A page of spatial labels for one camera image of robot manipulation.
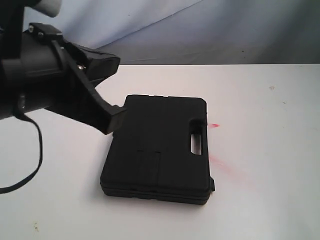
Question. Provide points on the grey-blue backdrop cloth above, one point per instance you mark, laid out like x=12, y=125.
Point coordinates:
x=190, y=32

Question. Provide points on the black plastic tool case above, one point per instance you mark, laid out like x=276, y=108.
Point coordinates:
x=160, y=152

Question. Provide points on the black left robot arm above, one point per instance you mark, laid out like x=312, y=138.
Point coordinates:
x=11, y=30

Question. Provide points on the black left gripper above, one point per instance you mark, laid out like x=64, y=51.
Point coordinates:
x=61, y=77

